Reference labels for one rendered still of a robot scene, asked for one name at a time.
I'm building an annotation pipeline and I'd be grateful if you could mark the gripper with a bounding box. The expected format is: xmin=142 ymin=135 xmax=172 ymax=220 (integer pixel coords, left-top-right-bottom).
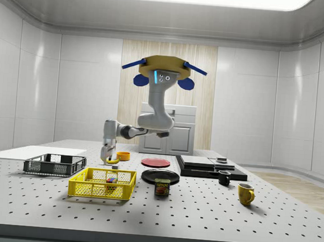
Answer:
xmin=98 ymin=143 xmax=118 ymax=165

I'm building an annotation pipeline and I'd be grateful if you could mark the puzzle cube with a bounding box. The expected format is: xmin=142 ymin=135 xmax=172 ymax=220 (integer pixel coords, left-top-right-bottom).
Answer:
xmin=105 ymin=175 xmax=119 ymax=191

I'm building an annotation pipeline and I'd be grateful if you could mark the banana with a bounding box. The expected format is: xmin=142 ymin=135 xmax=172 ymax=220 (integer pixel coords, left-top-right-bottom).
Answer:
xmin=105 ymin=156 xmax=121 ymax=166

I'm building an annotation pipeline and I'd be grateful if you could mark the yellow bowl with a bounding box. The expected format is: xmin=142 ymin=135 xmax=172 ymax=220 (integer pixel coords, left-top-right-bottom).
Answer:
xmin=116 ymin=150 xmax=131 ymax=162

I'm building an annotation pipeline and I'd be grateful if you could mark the yellow basket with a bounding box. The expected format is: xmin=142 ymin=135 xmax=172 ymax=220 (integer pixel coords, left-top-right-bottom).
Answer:
xmin=67 ymin=165 xmax=138 ymax=202

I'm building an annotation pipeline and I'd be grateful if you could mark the black plate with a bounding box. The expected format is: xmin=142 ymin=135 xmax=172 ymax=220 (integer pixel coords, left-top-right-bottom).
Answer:
xmin=140 ymin=168 xmax=181 ymax=186

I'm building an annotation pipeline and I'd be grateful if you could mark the red plate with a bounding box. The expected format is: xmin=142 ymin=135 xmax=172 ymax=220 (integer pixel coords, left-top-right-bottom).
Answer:
xmin=140 ymin=156 xmax=171 ymax=169

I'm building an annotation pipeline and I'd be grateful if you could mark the flat-sided can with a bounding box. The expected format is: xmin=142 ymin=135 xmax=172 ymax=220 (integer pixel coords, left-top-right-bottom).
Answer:
xmin=153 ymin=178 xmax=171 ymax=197

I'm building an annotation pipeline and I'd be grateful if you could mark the dark grey basket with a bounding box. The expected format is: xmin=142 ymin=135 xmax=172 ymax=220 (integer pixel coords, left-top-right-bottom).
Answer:
xmin=22 ymin=151 xmax=88 ymax=179

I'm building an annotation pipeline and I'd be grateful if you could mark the white cabinet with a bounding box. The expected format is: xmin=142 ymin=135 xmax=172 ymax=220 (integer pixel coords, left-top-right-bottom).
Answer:
xmin=137 ymin=102 xmax=198 ymax=157

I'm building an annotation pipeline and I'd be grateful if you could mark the white board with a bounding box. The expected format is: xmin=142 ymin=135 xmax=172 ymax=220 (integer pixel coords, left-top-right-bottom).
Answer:
xmin=0 ymin=143 xmax=88 ymax=165

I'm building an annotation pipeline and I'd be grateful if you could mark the black stove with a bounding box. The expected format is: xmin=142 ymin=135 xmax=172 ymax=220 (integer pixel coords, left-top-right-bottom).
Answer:
xmin=173 ymin=154 xmax=250 ymax=182

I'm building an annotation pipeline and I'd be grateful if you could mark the black mug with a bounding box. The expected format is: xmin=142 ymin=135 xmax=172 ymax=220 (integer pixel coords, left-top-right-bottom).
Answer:
xmin=217 ymin=170 xmax=232 ymax=187

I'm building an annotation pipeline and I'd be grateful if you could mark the yellow mug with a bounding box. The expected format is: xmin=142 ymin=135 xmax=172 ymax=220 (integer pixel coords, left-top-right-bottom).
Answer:
xmin=236 ymin=183 xmax=256 ymax=207

